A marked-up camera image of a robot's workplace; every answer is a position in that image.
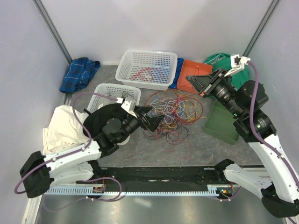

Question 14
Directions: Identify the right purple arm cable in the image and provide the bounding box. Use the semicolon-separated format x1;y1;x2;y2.
247;60;299;224

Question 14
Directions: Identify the green plastic tray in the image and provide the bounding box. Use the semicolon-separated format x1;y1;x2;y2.
203;100;240;145

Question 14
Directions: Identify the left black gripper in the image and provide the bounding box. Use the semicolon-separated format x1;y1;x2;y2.
118;105;165;143

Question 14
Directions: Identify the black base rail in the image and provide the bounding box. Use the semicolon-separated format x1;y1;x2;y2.
92;166;233;190

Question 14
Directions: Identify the yellow cable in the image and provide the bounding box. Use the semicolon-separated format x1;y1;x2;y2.
151;90;206;131

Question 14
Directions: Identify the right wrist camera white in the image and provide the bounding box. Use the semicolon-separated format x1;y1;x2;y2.
225;54;251;77

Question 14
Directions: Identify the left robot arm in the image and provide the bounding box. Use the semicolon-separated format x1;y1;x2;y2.
20;104;164;198

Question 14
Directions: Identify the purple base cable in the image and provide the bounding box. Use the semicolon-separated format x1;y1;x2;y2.
43;177;123;212

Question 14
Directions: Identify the black hat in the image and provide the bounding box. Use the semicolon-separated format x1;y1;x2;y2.
82;103;134;148

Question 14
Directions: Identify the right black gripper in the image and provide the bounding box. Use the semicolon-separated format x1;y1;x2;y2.
186;67;245;118

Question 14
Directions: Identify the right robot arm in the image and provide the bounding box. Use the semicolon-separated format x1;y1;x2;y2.
186;69;299;218

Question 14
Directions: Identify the large white plastic basket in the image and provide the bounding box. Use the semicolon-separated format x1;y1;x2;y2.
115;50;178;91

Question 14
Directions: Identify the grey cloth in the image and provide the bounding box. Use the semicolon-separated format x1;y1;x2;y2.
99;91;133;105

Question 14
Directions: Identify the blue plaid cloth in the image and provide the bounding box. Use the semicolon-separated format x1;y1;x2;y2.
59;57;101;93

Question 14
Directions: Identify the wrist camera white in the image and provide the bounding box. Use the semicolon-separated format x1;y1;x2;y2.
225;54;251;77
116;97;137;118

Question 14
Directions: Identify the brown cable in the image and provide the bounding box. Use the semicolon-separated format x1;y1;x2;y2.
141;123;190;143

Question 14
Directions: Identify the orange plastic tray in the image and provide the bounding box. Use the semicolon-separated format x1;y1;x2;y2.
177;59;213;94

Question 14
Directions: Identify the green cloth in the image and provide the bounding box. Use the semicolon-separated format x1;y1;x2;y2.
202;53;250;94

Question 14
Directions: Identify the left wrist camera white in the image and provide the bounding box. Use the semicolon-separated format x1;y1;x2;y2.
116;97;137;118

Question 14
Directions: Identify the pink cable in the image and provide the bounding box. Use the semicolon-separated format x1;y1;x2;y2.
149;93;194;161

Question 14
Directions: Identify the white cable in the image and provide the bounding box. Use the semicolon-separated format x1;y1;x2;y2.
151;99;187;124

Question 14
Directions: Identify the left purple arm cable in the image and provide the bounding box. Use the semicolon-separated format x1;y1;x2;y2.
14;92;122;194

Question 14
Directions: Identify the grey slotted cable duct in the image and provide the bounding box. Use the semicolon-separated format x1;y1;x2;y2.
45;185;228;196

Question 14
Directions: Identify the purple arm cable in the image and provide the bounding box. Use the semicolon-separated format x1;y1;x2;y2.
247;60;299;224
14;92;122;194

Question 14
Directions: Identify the right corner aluminium post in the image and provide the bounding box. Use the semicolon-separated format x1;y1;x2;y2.
243;0;281;57

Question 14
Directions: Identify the small white plastic basket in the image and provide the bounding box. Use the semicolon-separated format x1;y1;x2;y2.
85;84;141;149

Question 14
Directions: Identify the left corner aluminium post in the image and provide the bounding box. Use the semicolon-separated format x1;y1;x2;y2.
32;0;72;64

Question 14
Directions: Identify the corner aluminium post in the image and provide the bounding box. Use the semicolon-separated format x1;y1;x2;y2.
243;0;281;57
32;0;72;64

